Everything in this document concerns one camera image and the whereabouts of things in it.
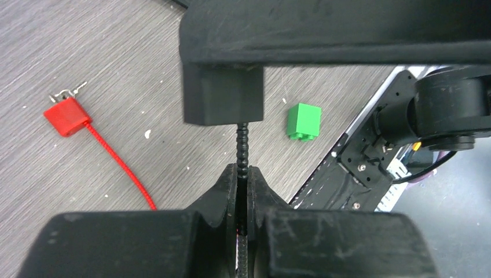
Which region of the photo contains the green toy brick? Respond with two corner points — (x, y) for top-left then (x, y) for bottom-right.
(286, 103), (322, 141)

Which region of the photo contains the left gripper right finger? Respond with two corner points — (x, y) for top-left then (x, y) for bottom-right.
(19, 164), (438, 277)

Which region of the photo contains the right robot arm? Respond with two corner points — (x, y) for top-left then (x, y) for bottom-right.
(290, 66), (490, 212)

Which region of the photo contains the red cable padlock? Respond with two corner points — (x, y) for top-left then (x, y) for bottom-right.
(43, 81), (157, 211)

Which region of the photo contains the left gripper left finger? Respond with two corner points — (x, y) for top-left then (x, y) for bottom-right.
(179, 1), (490, 126)

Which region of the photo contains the black cable padlock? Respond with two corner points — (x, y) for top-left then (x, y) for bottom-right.
(236, 123), (248, 277)

